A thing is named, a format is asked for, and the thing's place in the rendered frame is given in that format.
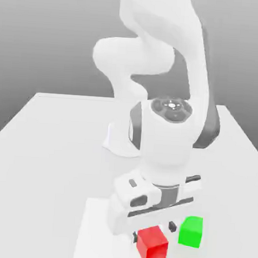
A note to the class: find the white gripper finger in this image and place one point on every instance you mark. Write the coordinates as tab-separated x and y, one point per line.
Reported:
134	237
172	226

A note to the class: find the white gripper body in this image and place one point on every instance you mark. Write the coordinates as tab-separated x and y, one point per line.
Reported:
120	219

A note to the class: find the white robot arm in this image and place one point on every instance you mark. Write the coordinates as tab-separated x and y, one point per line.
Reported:
163	140

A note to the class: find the small green cube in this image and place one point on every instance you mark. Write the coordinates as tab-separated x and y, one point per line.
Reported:
190	232

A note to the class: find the small red cube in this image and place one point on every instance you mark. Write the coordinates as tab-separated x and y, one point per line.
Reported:
152	244

